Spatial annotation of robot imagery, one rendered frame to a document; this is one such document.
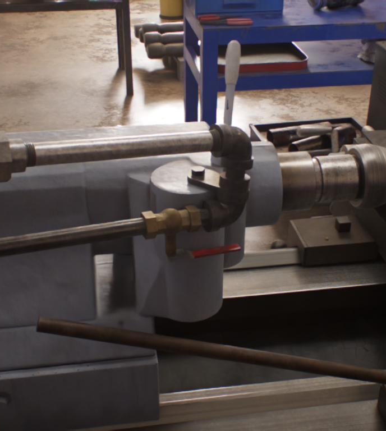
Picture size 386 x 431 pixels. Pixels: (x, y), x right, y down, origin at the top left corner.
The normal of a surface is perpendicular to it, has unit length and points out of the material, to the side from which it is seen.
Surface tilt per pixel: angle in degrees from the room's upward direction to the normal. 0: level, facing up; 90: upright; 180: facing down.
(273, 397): 48
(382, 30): 90
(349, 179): 65
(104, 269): 0
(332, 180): 70
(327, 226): 0
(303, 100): 0
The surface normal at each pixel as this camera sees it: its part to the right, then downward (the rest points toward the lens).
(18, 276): 0.15, 0.16
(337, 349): -0.22, -0.72
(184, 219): 0.38, 0.08
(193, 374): 0.29, -0.83
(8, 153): 0.44, -0.14
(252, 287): 0.00, -0.87
